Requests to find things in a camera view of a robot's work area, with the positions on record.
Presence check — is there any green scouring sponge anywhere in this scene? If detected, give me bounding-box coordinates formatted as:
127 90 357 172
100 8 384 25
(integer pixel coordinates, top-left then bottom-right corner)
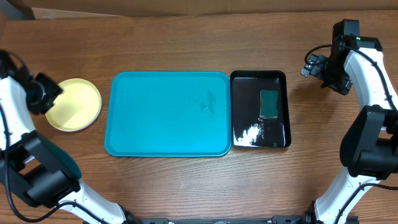
259 90 279 119

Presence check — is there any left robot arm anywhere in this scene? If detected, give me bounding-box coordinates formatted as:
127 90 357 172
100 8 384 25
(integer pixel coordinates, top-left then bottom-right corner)
1 50 140 223

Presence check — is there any yellow plate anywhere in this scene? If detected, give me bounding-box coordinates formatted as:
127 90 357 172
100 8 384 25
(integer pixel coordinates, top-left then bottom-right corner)
45 78 102 132

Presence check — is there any black plastic tray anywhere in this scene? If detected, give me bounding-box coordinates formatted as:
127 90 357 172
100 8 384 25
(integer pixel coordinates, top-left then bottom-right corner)
230 70 292 148

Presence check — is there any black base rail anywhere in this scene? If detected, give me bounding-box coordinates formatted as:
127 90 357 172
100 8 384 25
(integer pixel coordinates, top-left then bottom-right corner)
141 213 322 224

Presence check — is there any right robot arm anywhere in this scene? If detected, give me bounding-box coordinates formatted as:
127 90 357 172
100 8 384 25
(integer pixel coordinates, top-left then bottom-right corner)
301 19 397 224

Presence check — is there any cardboard panel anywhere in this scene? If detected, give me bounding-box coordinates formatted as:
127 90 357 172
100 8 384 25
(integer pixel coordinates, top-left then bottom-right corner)
24 0 397 16

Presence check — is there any teal plastic tray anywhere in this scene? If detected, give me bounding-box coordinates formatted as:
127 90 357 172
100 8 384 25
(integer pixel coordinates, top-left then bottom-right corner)
104 71 232 157

